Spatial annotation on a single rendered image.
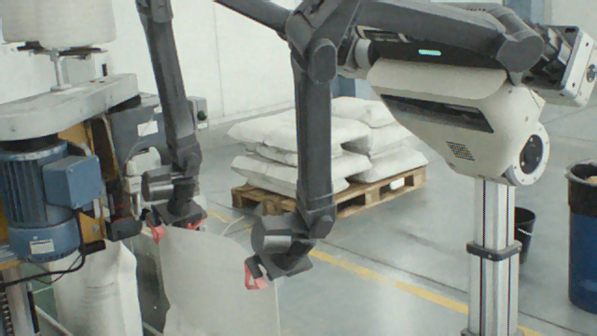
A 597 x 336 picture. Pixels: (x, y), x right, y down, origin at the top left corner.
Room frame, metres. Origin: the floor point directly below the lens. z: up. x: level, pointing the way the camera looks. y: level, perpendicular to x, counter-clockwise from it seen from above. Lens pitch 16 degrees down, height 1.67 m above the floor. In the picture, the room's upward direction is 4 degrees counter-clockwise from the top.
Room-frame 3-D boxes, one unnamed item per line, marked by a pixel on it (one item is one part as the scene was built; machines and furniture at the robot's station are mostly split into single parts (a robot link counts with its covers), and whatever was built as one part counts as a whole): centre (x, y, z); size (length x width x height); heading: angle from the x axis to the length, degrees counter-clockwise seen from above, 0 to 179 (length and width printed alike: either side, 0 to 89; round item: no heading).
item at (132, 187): (1.74, 0.42, 1.14); 0.05 x 0.04 x 0.16; 130
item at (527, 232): (3.70, -1.13, 0.13); 0.30 x 0.30 x 0.26
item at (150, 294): (2.46, 0.54, 0.54); 1.05 x 0.02 x 0.41; 40
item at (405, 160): (5.07, -0.59, 0.20); 0.67 x 0.43 x 0.15; 130
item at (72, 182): (1.45, 0.48, 1.25); 0.10 x 0.08 x 0.12; 155
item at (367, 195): (5.03, -0.22, 0.07); 1.20 x 0.82 x 0.14; 132
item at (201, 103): (1.95, 0.28, 1.29); 0.08 x 0.05 x 0.09; 40
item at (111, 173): (1.81, 0.55, 1.26); 0.22 x 0.05 x 0.16; 40
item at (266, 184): (4.78, 0.03, 0.20); 0.66 x 0.44 x 0.12; 40
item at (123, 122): (1.94, 0.46, 1.21); 0.30 x 0.25 x 0.30; 40
